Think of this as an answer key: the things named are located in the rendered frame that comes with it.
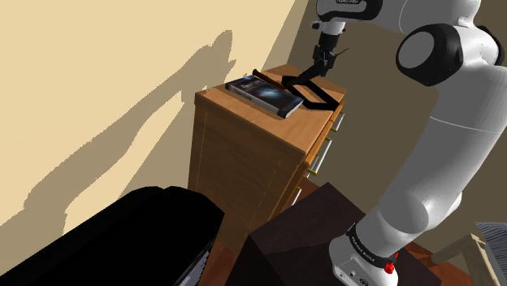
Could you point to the large black furniture piece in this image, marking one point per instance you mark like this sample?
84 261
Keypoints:
119 241

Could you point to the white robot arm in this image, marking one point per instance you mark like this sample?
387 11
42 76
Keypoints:
447 150

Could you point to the dark brown stick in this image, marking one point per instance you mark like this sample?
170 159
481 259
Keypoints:
266 77

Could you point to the light wooden furniture frame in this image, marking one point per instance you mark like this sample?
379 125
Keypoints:
477 253

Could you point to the wooden chest of drawers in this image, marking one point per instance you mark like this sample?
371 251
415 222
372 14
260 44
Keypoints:
237 158

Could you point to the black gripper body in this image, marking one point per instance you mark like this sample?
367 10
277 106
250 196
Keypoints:
326 51

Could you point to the dark book with galaxy cover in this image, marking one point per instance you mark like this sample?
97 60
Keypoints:
264 95

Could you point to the dark brown robot stand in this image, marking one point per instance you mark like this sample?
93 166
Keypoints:
293 237

